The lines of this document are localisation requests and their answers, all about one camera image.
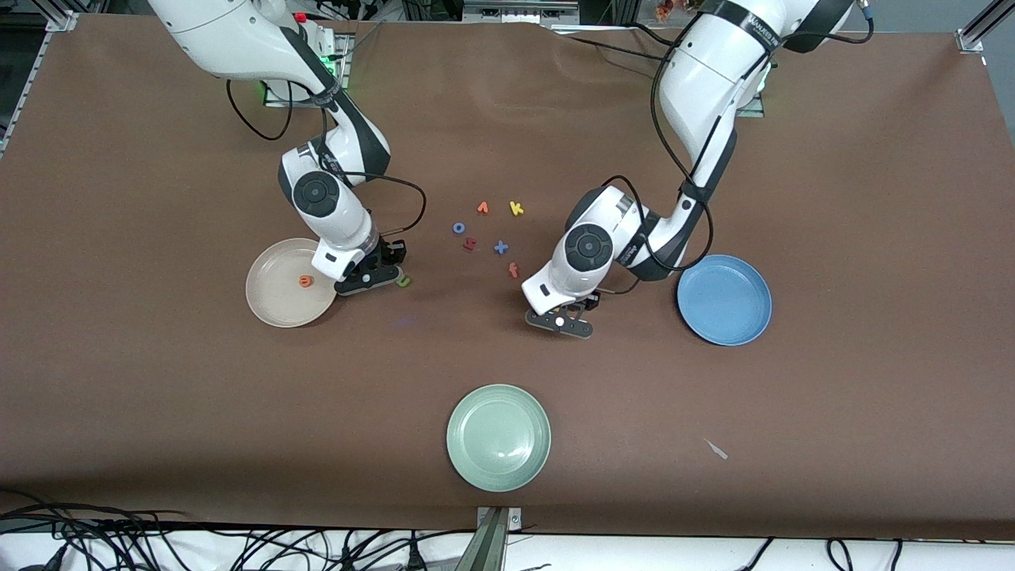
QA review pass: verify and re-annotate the brown table cover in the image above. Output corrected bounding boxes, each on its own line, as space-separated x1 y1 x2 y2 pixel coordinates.
0 14 1015 542

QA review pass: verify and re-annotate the beige brown plate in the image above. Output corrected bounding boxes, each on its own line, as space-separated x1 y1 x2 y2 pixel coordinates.
245 238 341 328

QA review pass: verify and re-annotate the blue plate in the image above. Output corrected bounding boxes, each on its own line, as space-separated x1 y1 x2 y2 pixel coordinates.
676 254 773 347

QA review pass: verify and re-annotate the pale green plate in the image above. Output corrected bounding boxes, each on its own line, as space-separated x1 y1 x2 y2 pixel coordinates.
446 384 552 492

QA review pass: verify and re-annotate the silver metal fixture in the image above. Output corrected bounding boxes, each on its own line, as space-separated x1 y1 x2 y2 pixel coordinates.
462 0 581 25

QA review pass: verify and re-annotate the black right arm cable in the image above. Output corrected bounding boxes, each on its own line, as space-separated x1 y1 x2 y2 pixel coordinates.
225 78 428 234

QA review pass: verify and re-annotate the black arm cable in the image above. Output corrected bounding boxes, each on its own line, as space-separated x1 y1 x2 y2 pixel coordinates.
601 24 787 297
225 78 428 234

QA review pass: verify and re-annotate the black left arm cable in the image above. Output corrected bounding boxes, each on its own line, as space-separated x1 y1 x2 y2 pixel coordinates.
601 24 787 297

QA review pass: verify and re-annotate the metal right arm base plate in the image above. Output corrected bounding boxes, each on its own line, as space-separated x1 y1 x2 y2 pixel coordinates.
264 32 353 109

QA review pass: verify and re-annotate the metal camera mount beam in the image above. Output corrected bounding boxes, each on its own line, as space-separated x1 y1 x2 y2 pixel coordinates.
455 506 524 571

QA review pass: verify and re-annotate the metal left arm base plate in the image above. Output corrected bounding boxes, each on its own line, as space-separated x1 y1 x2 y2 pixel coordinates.
733 71 767 119

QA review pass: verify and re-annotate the black table cable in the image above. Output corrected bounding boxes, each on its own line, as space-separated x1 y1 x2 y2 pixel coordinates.
565 33 675 63

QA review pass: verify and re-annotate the aluminium table frame rail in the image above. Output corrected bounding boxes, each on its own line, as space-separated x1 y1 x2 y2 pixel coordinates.
0 10 82 155

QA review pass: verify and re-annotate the black cable tangle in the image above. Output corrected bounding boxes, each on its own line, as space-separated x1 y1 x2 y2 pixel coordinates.
0 489 477 571

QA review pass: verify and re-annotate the aluminium table frame corner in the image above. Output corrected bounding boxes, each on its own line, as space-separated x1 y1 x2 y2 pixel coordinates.
956 0 1015 54

